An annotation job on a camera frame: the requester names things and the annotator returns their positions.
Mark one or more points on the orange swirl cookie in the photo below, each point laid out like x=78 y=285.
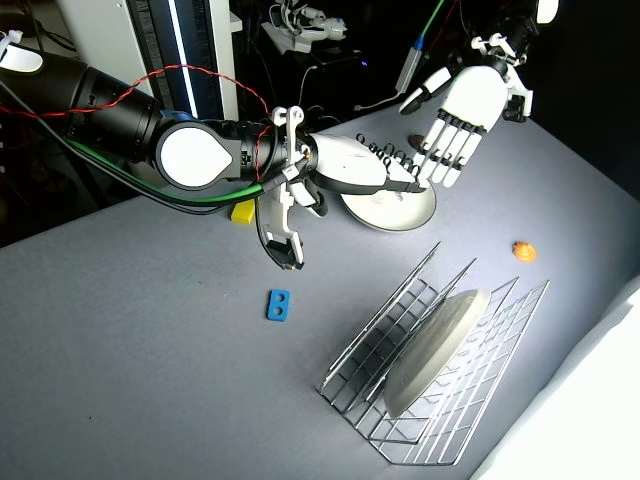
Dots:
x=525 y=253

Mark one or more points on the blue block with two holes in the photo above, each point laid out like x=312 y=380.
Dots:
x=271 y=314

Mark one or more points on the white tilted display stand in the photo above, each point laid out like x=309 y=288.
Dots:
x=285 y=42

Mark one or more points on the white plate with dark smudge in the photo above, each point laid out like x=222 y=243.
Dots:
x=395 y=210

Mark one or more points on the brown round biscuit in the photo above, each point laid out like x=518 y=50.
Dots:
x=416 y=141

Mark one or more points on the black box with blue light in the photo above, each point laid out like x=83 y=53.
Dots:
x=335 y=57

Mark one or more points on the spare white robot hand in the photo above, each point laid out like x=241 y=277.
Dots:
x=320 y=25

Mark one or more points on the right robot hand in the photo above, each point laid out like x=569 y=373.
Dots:
x=350 y=165

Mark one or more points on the yellow rectangular block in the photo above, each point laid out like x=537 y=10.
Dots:
x=242 y=214

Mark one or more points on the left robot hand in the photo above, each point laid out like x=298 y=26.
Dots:
x=475 y=95

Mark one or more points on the white plate with barcode sticker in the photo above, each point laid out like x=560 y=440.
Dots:
x=435 y=345

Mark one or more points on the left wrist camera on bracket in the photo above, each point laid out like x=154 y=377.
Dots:
x=517 y=102

